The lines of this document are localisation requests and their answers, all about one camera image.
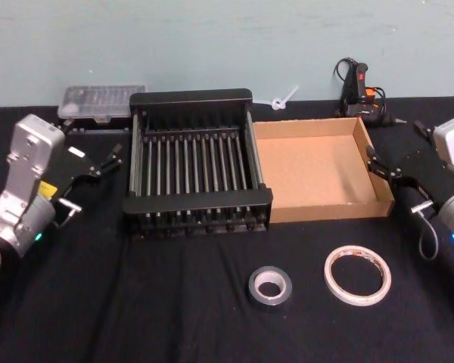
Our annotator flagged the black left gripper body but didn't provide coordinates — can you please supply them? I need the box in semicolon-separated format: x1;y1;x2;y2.
36;136;101;208

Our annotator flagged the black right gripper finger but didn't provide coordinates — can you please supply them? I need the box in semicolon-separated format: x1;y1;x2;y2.
397;119;435;177
364;144;403;183

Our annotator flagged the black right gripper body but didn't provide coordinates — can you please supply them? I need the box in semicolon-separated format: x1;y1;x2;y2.
390;162;449;221

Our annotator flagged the clear plastic case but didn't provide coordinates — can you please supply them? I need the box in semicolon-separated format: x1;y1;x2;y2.
56;84;147;124

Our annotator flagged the shallow brown cardboard tray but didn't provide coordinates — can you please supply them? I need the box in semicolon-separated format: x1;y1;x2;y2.
250;116;396;225

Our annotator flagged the black rack with steel bars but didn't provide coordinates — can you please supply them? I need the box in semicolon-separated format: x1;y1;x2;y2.
121;88;275;241

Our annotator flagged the white tape roll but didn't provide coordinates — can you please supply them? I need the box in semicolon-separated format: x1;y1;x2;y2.
323;244;393;307

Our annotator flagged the black table cloth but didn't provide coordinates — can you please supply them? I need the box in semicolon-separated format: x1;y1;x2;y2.
0;95;454;363

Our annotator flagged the silver tape roll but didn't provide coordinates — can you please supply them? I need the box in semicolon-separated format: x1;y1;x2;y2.
247;265;294;313

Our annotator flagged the black corded tool red switch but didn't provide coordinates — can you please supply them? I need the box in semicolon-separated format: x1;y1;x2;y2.
334;57;407;128

